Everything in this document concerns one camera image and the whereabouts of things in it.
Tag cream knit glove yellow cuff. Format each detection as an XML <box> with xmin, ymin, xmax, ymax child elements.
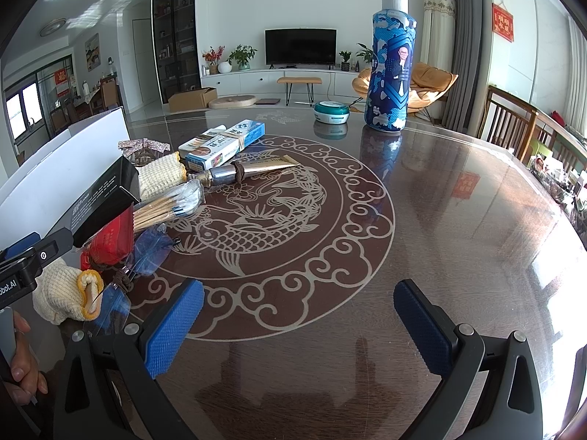
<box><xmin>32</xmin><ymin>257</ymin><xmax>105</xmax><ymax>326</ymax></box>

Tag red tube package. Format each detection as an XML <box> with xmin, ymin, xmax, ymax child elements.
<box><xmin>80</xmin><ymin>207</ymin><xmax>134</xmax><ymax>271</ymax></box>

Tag black odor removing bar box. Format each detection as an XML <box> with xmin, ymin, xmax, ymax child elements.
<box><xmin>70</xmin><ymin>156</ymin><xmax>140</xmax><ymax>248</ymax></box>

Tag rhinestone bow hair clip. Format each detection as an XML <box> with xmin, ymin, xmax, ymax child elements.
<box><xmin>117</xmin><ymin>138</ymin><xmax>171</xmax><ymax>167</ymax></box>

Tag bag of cotton swabs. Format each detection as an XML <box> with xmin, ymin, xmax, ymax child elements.
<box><xmin>133</xmin><ymin>180</ymin><xmax>204</xmax><ymax>234</ymax></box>

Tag gold silver cosmetic tube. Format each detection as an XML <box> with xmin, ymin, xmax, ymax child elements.
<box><xmin>188</xmin><ymin>156</ymin><xmax>299</xmax><ymax>188</ymax></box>

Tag person's left hand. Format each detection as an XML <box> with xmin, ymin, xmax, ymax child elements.
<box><xmin>7</xmin><ymin>311</ymin><xmax>48</xmax><ymax>405</ymax></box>

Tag white cardboard storage box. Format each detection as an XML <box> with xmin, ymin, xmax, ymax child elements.
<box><xmin>0</xmin><ymin>107</ymin><xmax>128</xmax><ymax>248</ymax></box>

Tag blue white medicine box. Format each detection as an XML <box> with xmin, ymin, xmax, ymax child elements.
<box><xmin>178</xmin><ymin>119</ymin><xmax>265</xmax><ymax>172</ymax></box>

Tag brown cardboard box on floor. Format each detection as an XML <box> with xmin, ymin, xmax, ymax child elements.
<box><xmin>168</xmin><ymin>88</ymin><xmax>218</xmax><ymax>112</ymax></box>

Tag wooden dining chair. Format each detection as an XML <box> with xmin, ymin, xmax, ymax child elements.
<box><xmin>477</xmin><ymin>84</ymin><xmax>538</xmax><ymax>162</ymax></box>

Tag white tv cabinet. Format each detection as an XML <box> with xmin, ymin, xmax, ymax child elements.
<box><xmin>201</xmin><ymin>67</ymin><xmax>368</xmax><ymax>100</ymax></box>

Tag round wooden floor cushion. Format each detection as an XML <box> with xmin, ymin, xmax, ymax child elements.
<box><xmin>208</xmin><ymin>94</ymin><xmax>257</xmax><ymax>109</ymax></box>

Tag red flower vase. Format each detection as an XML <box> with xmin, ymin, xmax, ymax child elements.
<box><xmin>202</xmin><ymin>46</ymin><xmax>225</xmax><ymax>74</ymax></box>

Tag dark glass display cabinet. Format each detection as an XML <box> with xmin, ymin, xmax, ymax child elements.
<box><xmin>151</xmin><ymin>0</ymin><xmax>201</xmax><ymax>105</ymax></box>

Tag green potted plant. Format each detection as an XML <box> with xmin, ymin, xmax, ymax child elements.
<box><xmin>228</xmin><ymin>45</ymin><xmax>258</xmax><ymax>70</ymax></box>

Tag orange lounge chair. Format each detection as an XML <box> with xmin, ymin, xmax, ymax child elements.
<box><xmin>351</xmin><ymin>63</ymin><xmax>459</xmax><ymax>114</ymax></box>

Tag teal white round container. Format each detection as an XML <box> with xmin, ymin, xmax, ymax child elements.
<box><xmin>313</xmin><ymin>100</ymin><xmax>350</xmax><ymax>125</ymax></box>

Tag wooden bench black legs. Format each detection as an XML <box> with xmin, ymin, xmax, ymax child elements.
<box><xmin>277</xmin><ymin>77</ymin><xmax>322</xmax><ymax>105</ymax></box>

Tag small potted plant right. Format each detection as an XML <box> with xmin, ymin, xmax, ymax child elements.
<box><xmin>339</xmin><ymin>51</ymin><xmax>352</xmax><ymax>72</ymax></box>

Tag black flat screen television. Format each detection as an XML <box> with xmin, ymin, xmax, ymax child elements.
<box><xmin>265</xmin><ymin>28</ymin><xmax>337</xmax><ymax>67</ymax></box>

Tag standing air conditioner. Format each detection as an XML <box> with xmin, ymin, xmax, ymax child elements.
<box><xmin>420</xmin><ymin>0</ymin><xmax>457</xmax><ymax>72</ymax></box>

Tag tall blue patterned bottle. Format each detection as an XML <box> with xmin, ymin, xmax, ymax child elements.
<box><xmin>364</xmin><ymin>0</ymin><xmax>417</xmax><ymax>133</ymax></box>

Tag grey curtain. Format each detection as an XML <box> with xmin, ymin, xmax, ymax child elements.
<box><xmin>442</xmin><ymin>0</ymin><xmax>492</xmax><ymax>136</ymax></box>

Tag red wall hanging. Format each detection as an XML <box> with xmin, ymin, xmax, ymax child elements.
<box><xmin>492</xmin><ymin>3</ymin><xmax>514</xmax><ymax>43</ymax></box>

